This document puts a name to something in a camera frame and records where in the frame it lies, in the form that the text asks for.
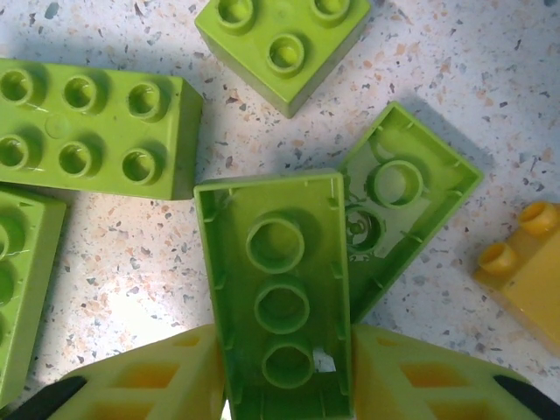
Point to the yellow-orange lego brick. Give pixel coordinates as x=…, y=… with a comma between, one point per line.
x=534, y=280

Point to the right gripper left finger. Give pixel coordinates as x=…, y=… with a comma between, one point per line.
x=144, y=380

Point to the long green lego brick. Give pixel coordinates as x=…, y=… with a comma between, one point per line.
x=437, y=184
x=232, y=284
x=100, y=127
x=26, y=271

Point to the small green lego brick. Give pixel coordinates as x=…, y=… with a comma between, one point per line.
x=245, y=48

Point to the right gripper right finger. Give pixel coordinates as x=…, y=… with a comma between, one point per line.
x=420, y=380

